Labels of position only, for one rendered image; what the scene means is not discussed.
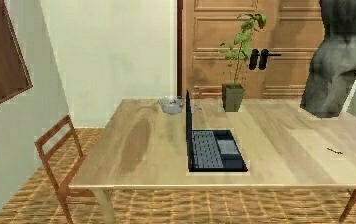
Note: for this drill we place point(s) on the grey glass bowl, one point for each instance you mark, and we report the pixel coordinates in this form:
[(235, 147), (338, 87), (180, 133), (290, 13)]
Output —
[(171, 105)]

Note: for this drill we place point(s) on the light wooden table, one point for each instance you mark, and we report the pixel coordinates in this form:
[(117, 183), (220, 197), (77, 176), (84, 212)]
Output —
[(279, 146)]

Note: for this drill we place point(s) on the small black pen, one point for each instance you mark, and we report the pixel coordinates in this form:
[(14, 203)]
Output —
[(335, 151)]

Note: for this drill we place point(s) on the brown panelled room door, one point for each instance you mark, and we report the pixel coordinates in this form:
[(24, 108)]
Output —
[(286, 76)]

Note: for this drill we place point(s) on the black open laptop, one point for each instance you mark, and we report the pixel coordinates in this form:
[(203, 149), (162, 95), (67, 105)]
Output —
[(212, 151)]

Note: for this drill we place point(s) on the green potted house plant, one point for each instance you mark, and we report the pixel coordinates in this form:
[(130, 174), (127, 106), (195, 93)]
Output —
[(234, 96)]

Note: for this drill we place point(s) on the brown framed wall picture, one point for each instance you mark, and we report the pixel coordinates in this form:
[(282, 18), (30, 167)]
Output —
[(2, 53)]

